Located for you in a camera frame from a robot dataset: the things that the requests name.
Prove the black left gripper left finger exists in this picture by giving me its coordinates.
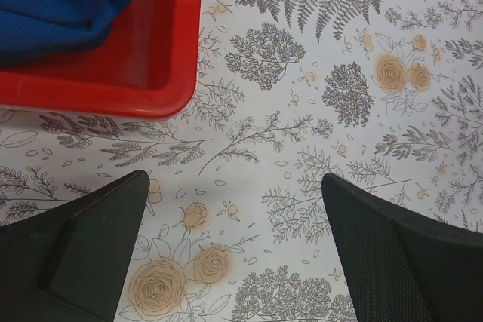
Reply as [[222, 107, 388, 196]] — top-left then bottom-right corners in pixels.
[[1, 170, 149, 321]]

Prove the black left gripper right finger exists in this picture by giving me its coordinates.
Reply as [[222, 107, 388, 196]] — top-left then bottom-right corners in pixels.
[[321, 173, 482, 321]]

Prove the red plastic tray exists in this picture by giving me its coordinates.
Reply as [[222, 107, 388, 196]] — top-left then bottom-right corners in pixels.
[[1, 0, 201, 121]]

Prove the folded royal blue t shirt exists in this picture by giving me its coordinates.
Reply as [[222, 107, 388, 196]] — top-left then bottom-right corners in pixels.
[[1, 0, 133, 66]]

